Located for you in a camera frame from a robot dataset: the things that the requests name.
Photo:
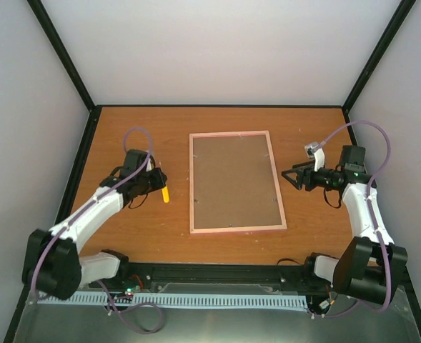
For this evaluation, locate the metal base plate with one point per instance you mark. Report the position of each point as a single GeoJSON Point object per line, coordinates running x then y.
{"type": "Point", "coordinates": [336, 319]}

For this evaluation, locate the brown frame backing board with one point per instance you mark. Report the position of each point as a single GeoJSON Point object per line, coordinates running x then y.
{"type": "Point", "coordinates": [233, 180]}

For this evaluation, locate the yellow handled screwdriver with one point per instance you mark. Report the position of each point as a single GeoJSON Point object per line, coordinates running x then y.
{"type": "Point", "coordinates": [165, 195]}

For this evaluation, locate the light blue cable duct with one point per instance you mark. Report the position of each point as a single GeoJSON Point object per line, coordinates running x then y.
{"type": "Point", "coordinates": [187, 301]}

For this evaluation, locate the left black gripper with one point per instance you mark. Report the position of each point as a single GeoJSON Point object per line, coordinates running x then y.
{"type": "Point", "coordinates": [160, 181]}

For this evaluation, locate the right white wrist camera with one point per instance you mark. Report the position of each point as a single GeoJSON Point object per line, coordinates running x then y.
{"type": "Point", "coordinates": [314, 151]}

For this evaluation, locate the pink wooden picture frame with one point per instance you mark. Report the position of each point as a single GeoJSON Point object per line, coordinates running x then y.
{"type": "Point", "coordinates": [231, 230]}

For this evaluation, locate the black aluminium cage frame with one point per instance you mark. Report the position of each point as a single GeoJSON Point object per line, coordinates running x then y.
{"type": "Point", "coordinates": [206, 270]}

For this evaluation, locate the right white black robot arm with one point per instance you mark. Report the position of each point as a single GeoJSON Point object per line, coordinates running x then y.
{"type": "Point", "coordinates": [372, 265]}

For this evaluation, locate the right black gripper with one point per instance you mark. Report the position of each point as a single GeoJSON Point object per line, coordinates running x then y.
{"type": "Point", "coordinates": [307, 174]}

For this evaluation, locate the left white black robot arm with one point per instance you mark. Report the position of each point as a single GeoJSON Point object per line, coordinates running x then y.
{"type": "Point", "coordinates": [52, 263]}

